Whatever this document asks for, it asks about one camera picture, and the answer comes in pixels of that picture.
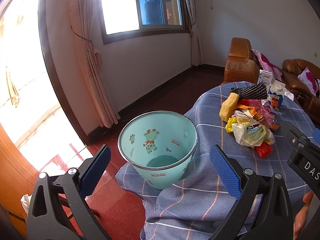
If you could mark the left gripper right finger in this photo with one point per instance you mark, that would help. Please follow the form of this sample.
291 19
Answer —
273 218

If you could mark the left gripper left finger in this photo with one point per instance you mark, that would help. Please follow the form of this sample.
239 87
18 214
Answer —
47 218

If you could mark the white yellow plastic bag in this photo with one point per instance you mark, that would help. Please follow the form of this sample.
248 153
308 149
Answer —
252 135

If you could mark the pink transparent plastic bag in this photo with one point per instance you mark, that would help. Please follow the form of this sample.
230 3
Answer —
264 112

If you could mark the yellow sponge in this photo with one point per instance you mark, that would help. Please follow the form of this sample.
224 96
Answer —
228 107

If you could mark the orange snack wrapper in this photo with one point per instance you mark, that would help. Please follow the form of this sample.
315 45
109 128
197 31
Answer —
250 112

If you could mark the red plastic bag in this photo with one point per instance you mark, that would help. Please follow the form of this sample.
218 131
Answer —
246 103

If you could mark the teal cartoon trash bin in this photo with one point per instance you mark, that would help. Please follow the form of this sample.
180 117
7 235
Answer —
159 145

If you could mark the person right hand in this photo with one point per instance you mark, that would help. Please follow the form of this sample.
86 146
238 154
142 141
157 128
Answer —
300 218

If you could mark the white tissue pack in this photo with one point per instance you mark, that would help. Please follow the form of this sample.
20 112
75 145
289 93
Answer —
25 201

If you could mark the red mesh scrubber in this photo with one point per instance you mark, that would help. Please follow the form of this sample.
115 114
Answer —
264 150

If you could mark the blue white gable carton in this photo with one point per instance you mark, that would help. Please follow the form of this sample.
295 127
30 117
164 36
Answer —
277 93

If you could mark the blue plaid tablecloth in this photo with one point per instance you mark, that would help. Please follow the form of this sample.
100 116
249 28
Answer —
195 206

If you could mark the pink white cushion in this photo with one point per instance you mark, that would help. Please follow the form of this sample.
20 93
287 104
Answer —
310 81

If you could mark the white tall milk carton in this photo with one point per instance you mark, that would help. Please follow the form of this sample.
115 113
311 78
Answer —
266 78

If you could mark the brown leather sofa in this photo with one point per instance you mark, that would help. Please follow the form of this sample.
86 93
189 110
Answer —
292 76

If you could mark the pink floral pillow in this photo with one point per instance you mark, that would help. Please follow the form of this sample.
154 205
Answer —
266 65

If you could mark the brown leather armchair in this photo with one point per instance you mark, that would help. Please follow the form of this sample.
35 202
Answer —
240 64

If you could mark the right pink curtain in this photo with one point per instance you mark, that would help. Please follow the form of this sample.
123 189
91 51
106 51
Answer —
196 50

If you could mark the pink curtain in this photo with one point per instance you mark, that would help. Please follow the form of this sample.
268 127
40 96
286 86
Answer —
81 16
196 50

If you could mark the sliding glass window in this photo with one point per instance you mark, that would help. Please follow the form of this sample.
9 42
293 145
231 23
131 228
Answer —
124 19

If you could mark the left pink curtain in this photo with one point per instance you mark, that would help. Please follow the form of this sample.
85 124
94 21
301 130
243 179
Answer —
81 16

